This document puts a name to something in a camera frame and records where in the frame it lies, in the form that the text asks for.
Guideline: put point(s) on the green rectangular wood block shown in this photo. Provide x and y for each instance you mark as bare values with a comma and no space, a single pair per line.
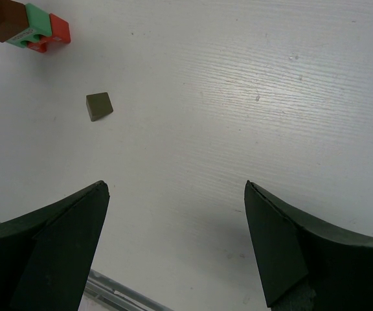
39,25

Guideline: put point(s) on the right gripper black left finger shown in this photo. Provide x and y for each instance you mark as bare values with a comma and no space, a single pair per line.
46,255

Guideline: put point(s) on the olive roof wood block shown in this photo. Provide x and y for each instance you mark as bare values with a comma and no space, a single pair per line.
98,105

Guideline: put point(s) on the aluminium table edge rail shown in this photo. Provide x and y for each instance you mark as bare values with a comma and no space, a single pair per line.
114,296

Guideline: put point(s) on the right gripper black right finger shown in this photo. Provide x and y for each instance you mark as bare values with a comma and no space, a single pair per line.
306,263

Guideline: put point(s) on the brown wood block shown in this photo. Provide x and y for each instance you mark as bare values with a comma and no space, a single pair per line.
13,19

